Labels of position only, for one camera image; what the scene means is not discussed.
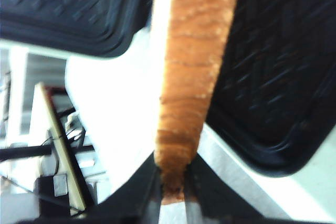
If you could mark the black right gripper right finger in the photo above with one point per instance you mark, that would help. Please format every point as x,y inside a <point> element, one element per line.
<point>230,196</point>

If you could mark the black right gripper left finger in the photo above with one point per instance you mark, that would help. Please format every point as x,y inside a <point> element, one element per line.
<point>136,201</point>

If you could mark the white bread slice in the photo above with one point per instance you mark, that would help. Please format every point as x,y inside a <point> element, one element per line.
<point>191,38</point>

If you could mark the mint green breakfast maker base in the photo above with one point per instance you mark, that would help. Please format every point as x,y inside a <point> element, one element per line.
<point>270,132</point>

